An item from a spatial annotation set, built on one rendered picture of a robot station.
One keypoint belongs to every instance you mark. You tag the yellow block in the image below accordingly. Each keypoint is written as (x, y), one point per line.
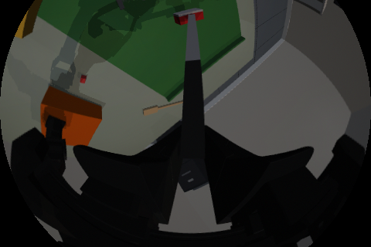
(27, 23)

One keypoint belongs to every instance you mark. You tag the red golf putter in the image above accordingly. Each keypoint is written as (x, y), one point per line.
(192, 144)

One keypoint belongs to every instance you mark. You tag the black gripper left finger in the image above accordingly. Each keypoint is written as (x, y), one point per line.
(152, 173)

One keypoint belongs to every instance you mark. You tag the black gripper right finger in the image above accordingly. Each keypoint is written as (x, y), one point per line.
(235, 175)

